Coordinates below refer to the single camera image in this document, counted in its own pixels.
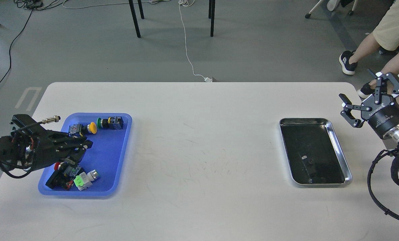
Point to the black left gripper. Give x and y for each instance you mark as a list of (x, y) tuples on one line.
[(36, 149)]

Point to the black table leg right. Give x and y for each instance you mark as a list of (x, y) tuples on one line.
[(211, 15)]

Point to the black table leg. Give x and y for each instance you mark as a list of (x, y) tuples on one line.
[(211, 15), (134, 16)]

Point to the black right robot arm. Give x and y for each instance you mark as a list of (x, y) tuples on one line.
[(352, 114)]

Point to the green push button switch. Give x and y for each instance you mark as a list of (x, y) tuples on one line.
[(112, 123)]

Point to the blue plastic tray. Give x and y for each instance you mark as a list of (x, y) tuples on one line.
[(106, 156)]

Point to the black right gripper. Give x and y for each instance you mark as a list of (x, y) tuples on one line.
[(383, 115)]

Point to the person in beige shorts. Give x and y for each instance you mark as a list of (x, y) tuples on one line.
[(385, 35)]

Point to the silver metal tray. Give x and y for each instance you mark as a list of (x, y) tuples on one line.
[(315, 157)]

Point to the white selector switch green block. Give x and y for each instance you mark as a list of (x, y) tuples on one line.
[(84, 180)]

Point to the black table leg left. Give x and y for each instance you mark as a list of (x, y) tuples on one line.
[(134, 16)]

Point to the yellow push button switch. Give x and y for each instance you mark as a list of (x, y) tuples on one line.
[(80, 130)]

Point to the red emergency stop button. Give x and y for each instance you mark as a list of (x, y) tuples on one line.
[(63, 175)]

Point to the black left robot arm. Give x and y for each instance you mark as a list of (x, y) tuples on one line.
[(23, 121)]

